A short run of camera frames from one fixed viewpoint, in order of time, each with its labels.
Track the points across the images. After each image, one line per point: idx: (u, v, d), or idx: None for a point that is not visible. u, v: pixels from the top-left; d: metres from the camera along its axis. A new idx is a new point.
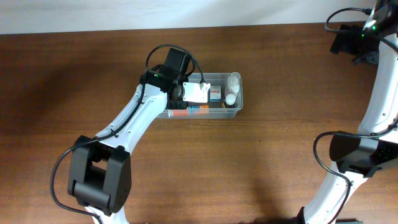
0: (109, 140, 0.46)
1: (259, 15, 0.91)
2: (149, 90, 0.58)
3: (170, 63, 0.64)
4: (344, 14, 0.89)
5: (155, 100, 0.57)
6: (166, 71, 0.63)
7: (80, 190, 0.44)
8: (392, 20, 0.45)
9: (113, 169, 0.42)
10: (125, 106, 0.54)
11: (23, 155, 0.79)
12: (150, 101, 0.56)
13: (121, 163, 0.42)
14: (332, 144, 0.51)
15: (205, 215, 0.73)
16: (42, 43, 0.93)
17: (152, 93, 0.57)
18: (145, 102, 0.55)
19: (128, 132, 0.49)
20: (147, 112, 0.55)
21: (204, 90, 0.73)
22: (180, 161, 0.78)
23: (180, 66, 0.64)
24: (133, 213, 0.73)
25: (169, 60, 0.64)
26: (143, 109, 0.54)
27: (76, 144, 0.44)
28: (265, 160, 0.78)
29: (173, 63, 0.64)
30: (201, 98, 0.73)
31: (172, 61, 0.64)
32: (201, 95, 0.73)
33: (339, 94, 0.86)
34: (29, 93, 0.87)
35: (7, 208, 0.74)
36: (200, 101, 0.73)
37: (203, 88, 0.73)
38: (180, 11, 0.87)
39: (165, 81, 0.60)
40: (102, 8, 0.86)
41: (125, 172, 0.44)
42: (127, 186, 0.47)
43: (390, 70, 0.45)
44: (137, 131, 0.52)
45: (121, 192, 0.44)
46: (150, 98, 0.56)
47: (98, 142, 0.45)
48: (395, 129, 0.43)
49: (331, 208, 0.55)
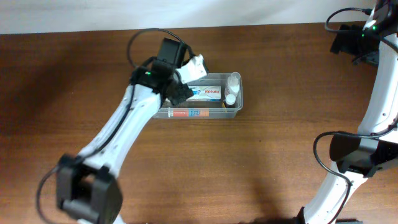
0: (95, 157, 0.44)
1: (259, 15, 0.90)
2: (139, 92, 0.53)
3: (163, 56, 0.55)
4: (344, 14, 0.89)
5: (145, 104, 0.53)
6: (159, 66, 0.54)
7: (67, 210, 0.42)
8: (392, 20, 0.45)
9: (97, 192, 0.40)
10: (114, 114, 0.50)
11: (25, 155, 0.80)
12: (140, 107, 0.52)
13: (105, 186, 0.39)
14: (333, 144, 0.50)
15: (205, 214, 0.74)
16: (42, 43, 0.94)
17: (142, 97, 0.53)
18: (134, 108, 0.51)
19: (115, 145, 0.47)
20: (137, 118, 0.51)
21: (198, 62, 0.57)
22: (180, 161, 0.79)
23: (176, 58, 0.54)
24: (134, 213, 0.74)
25: (162, 51, 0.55)
26: (134, 117, 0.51)
27: (59, 165, 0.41)
28: (265, 161, 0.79)
29: (166, 56, 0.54)
30: (198, 71, 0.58)
31: (164, 53, 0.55)
32: (197, 69, 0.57)
33: (339, 94, 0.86)
34: (30, 93, 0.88)
35: (9, 207, 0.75)
36: (200, 76, 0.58)
37: (194, 60, 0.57)
38: (180, 11, 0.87)
39: (157, 81, 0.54)
40: (102, 9, 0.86)
41: (112, 193, 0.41)
42: (117, 201, 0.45)
43: (389, 70, 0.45)
44: (127, 140, 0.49)
45: (109, 211, 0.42)
46: (139, 102, 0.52)
47: (83, 160, 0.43)
48: (395, 129, 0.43)
49: (331, 208, 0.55)
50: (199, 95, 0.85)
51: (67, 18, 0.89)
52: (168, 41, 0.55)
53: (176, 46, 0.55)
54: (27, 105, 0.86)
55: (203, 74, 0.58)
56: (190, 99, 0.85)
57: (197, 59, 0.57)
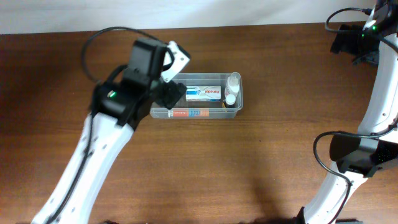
0: None
1: (259, 15, 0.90)
2: (101, 127, 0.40)
3: (135, 65, 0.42)
4: (344, 14, 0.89)
5: (108, 144, 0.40)
6: (132, 79, 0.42)
7: None
8: (392, 20, 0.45)
9: None
10: (71, 159, 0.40)
11: (25, 155, 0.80)
12: (101, 149, 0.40)
13: None
14: (333, 144, 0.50)
15: (205, 214, 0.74)
16: (42, 43, 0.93)
17: (104, 134, 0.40)
18: (93, 155, 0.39)
19: (73, 208, 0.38)
20: (98, 166, 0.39)
21: (174, 50, 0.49)
22: (181, 160, 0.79)
23: (152, 69, 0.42)
24: (134, 213, 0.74)
25: (135, 59, 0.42)
26: (94, 165, 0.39)
27: None
28: (265, 160, 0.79)
29: (141, 65, 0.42)
30: (179, 60, 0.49)
31: (137, 63, 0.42)
32: (176, 56, 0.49)
33: (339, 94, 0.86)
34: (30, 93, 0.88)
35: (9, 207, 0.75)
36: (183, 65, 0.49)
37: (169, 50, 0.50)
38: (180, 11, 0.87)
39: (124, 104, 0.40)
40: (101, 9, 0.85)
41: None
42: None
43: (390, 70, 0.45)
44: (91, 193, 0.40)
45: None
46: (99, 144, 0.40)
47: None
48: (395, 129, 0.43)
49: (331, 208, 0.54)
50: (199, 95, 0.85)
51: (66, 18, 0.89)
52: (140, 45, 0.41)
53: (152, 50, 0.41)
54: (27, 106, 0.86)
55: (186, 61, 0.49)
56: (190, 99, 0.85)
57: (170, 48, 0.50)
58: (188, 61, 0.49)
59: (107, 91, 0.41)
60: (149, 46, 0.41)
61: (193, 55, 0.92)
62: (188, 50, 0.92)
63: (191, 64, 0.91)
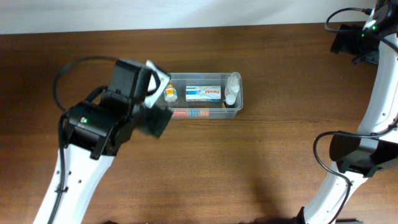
0: None
1: (259, 15, 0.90)
2: (73, 160, 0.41)
3: (116, 86, 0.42)
4: (344, 14, 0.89)
5: (83, 177, 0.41)
6: (111, 99, 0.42)
7: None
8: (392, 20, 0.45)
9: None
10: (46, 198, 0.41)
11: (24, 155, 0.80)
12: (76, 183, 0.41)
13: None
14: (333, 144, 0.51)
15: (205, 214, 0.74)
16: (41, 43, 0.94)
17: (78, 168, 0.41)
18: (69, 190, 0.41)
19: None
20: (75, 200, 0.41)
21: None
22: (181, 160, 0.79)
23: (134, 91, 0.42)
24: (134, 213, 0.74)
25: (116, 80, 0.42)
26: (69, 201, 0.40)
27: None
28: (265, 160, 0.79)
29: (122, 87, 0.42)
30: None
31: (118, 84, 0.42)
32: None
33: (339, 94, 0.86)
34: (30, 93, 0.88)
35: (9, 207, 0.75)
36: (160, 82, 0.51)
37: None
38: (180, 11, 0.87)
39: (101, 129, 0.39)
40: (101, 9, 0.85)
41: None
42: None
43: (389, 70, 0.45)
44: None
45: None
46: (75, 178, 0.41)
47: None
48: (394, 129, 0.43)
49: (331, 208, 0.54)
50: (199, 95, 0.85)
51: (66, 18, 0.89)
52: (121, 66, 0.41)
53: (135, 71, 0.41)
54: (27, 106, 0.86)
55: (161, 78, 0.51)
56: (190, 99, 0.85)
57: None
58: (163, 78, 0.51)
59: (81, 115, 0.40)
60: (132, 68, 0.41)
61: (193, 55, 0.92)
62: (188, 50, 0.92)
63: (191, 64, 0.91)
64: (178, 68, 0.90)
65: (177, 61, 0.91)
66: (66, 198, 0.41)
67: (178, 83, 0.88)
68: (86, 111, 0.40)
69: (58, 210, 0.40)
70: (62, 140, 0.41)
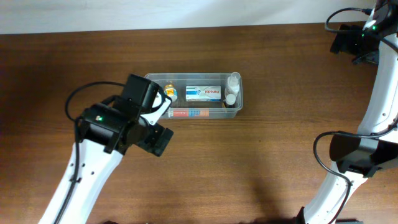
0: None
1: (259, 15, 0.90)
2: (88, 153, 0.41)
3: (128, 94, 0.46)
4: (344, 14, 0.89)
5: (96, 170, 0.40)
6: (123, 106, 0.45)
7: None
8: (392, 20, 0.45)
9: None
10: (58, 188, 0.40)
11: (24, 155, 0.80)
12: (89, 174, 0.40)
13: None
14: (333, 144, 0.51)
15: (205, 214, 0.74)
16: (42, 43, 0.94)
17: (92, 160, 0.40)
18: (82, 181, 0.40)
19: None
20: (87, 191, 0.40)
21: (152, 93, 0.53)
22: (181, 160, 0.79)
23: (143, 98, 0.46)
24: (134, 213, 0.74)
25: (128, 89, 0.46)
26: (82, 192, 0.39)
27: None
28: (265, 160, 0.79)
29: (133, 95, 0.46)
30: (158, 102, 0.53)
31: (130, 92, 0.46)
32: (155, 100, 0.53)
33: (339, 94, 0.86)
34: (30, 93, 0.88)
35: (9, 207, 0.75)
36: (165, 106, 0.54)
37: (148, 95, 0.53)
38: (180, 11, 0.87)
39: (114, 126, 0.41)
40: (101, 9, 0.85)
41: None
42: None
43: (390, 70, 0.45)
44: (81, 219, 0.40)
45: None
46: (87, 170, 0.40)
47: None
48: (395, 129, 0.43)
49: (331, 208, 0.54)
50: (199, 95, 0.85)
51: (67, 18, 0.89)
52: (135, 78, 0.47)
53: (148, 83, 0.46)
54: (27, 105, 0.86)
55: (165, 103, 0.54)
56: (190, 99, 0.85)
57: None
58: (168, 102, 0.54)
59: (97, 114, 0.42)
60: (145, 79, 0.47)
61: (193, 55, 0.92)
62: (188, 50, 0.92)
63: (191, 64, 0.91)
64: (178, 68, 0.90)
65: (177, 61, 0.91)
66: (79, 189, 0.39)
67: (178, 83, 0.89)
68: (102, 111, 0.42)
69: (69, 200, 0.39)
70: (78, 135, 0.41)
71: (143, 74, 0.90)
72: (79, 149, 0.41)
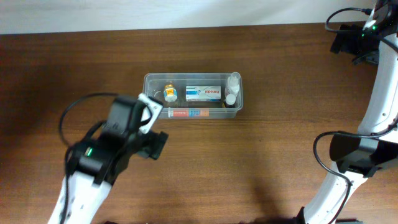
0: None
1: (259, 15, 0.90)
2: (78, 188, 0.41)
3: (113, 121, 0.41)
4: (345, 14, 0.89)
5: (86, 204, 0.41)
6: (109, 135, 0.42)
7: None
8: (392, 20, 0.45)
9: None
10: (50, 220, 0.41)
11: (24, 155, 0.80)
12: (79, 208, 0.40)
13: None
14: (333, 144, 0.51)
15: (205, 214, 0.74)
16: (41, 43, 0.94)
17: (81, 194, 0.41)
18: (72, 216, 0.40)
19: None
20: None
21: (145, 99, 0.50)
22: (181, 160, 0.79)
23: (129, 127, 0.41)
24: (134, 213, 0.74)
25: (112, 117, 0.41)
26: None
27: None
28: (265, 160, 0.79)
29: (118, 123, 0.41)
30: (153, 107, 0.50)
31: (114, 121, 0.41)
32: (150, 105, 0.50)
33: (339, 94, 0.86)
34: (29, 93, 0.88)
35: (9, 207, 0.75)
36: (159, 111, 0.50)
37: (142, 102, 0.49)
38: (180, 11, 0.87)
39: (101, 160, 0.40)
40: (101, 9, 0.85)
41: None
42: None
43: (389, 69, 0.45)
44: None
45: None
46: (78, 205, 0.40)
47: None
48: (395, 129, 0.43)
49: (331, 208, 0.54)
50: (199, 95, 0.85)
51: (67, 18, 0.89)
52: (119, 104, 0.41)
53: (134, 106, 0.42)
54: (27, 105, 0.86)
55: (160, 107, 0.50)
56: (190, 99, 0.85)
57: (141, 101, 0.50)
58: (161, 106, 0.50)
59: (86, 149, 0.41)
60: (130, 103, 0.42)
61: (193, 55, 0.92)
62: (188, 49, 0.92)
63: (191, 64, 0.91)
64: (178, 68, 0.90)
65: (177, 61, 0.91)
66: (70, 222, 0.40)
67: (178, 83, 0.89)
68: (93, 143, 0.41)
69: None
70: (67, 171, 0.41)
71: (143, 74, 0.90)
72: (69, 183, 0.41)
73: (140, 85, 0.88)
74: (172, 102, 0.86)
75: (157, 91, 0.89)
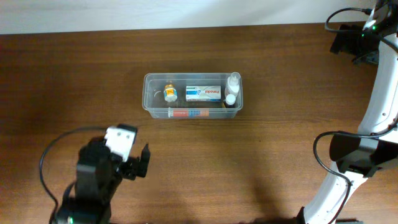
0: None
1: (259, 15, 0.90)
2: None
3: (81, 185, 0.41)
4: (344, 14, 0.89)
5: None
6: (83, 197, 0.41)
7: None
8: (392, 20, 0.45)
9: None
10: None
11: (24, 155, 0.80)
12: None
13: None
14: (333, 144, 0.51)
15: (205, 214, 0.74)
16: (41, 43, 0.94)
17: None
18: None
19: None
20: None
21: (116, 130, 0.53)
22: (181, 160, 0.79)
23: (99, 184, 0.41)
24: (134, 213, 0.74)
25: (79, 182, 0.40)
26: None
27: None
28: (265, 160, 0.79)
29: (86, 185, 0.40)
30: (126, 137, 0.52)
31: (83, 185, 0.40)
32: (122, 135, 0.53)
33: (339, 94, 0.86)
34: (29, 93, 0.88)
35: (8, 207, 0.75)
36: (132, 139, 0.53)
37: (114, 134, 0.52)
38: (180, 11, 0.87)
39: None
40: (101, 9, 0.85)
41: None
42: None
43: (389, 70, 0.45)
44: None
45: None
46: None
47: None
48: (395, 129, 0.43)
49: (331, 208, 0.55)
50: (199, 95, 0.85)
51: (67, 18, 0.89)
52: (83, 170, 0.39)
53: (100, 162, 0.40)
54: (27, 105, 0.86)
55: (132, 135, 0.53)
56: (190, 99, 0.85)
57: (113, 133, 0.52)
58: (134, 133, 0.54)
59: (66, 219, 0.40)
60: (94, 162, 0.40)
61: (193, 55, 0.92)
62: (188, 49, 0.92)
63: (191, 64, 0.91)
64: (178, 68, 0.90)
65: (177, 61, 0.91)
66: None
67: (178, 83, 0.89)
68: (70, 212, 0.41)
69: None
70: None
71: (143, 74, 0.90)
72: None
73: (140, 85, 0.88)
74: (172, 102, 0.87)
75: (157, 91, 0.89)
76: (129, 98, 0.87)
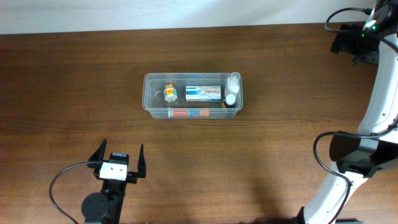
0: None
1: (259, 15, 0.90)
2: None
3: None
4: (345, 14, 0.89)
5: None
6: None
7: None
8: (393, 20, 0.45)
9: None
10: None
11: (23, 155, 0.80)
12: None
13: None
14: (333, 144, 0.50)
15: (205, 215, 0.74)
16: (41, 43, 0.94)
17: None
18: None
19: None
20: None
21: (108, 167, 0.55)
22: (181, 160, 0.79)
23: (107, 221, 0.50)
24: (133, 213, 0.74)
25: None
26: None
27: None
28: (265, 160, 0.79)
29: None
30: (119, 170, 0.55)
31: None
32: (115, 169, 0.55)
33: (339, 94, 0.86)
34: (30, 93, 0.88)
35: (7, 207, 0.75)
36: (125, 172, 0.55)
37: (106, 171, 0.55)
38: (181, 11, 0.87)
39: None
40: (102, 8, 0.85)
41: None
42: None
43: (390, 69, 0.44)
44: None
45: None
46: None
47: None
48: (395, 129, 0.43)
49: (331, 208, 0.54)
50: (199, 95, 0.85)
51: (67, 18, 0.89)
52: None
53: (101, 214, 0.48)
54: (27, 105, 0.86)
55: (124, 168, 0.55)
56: (190, 99, 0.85)
57: (106, 170, 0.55)
58: (126, 165, 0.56)
59: None
60: (97, 216, 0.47)
61: (193, 55, 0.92)
62: (188, 49, 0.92)
63: (191, 64, 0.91)
64: (179, 68, 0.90)
65: (177, 61, 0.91)
66: None
67: (178, 83, 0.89)
68: None
69: None
70: None
71: (143, 74, 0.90)
72: None
73: (140, 85, 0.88)
74: (172, 102, 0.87)
75: (157, 91, 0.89)
76: (129, 98, 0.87)
